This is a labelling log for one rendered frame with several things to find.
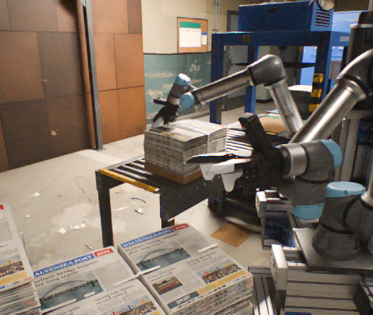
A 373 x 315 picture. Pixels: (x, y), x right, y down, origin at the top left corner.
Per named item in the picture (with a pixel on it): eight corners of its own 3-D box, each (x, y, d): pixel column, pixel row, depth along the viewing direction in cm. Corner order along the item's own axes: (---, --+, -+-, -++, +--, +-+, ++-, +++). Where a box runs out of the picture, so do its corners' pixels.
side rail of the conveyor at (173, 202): (167, 222, 156) (167, 198, 152) (159, 218, 159) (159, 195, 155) (287, 153, 253) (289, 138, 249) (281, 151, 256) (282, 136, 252)
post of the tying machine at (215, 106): (213, 207, 316) (219, 32, 265) (206, 204, 322) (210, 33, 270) (219, 203, 323) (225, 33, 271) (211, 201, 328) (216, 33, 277)
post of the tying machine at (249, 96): (246, 187, 360) (255, 34, 309) (239, 184, 365) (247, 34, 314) (250, 184, 366) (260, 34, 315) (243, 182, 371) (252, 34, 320)
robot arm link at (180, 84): (188, 84, 167) (175, 75, 167) (180, 101, 173) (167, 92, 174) (194, 79, 173) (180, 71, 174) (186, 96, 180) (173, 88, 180)
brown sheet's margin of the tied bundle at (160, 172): (183, 184, 165) (183, 176, 163) (143, 169, 182) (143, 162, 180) (203, 175, 176) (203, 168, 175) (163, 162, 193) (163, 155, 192)
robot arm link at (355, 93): (354, 37, 95) (246, 169, 96) (389, 36, 85) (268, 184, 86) (372, 64, 100) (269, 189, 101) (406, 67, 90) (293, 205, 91)
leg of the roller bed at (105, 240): (111, 291, 209) (102, 192, 186) (106, 287, 212) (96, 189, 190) (118, 286, 213) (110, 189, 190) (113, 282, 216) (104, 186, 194)
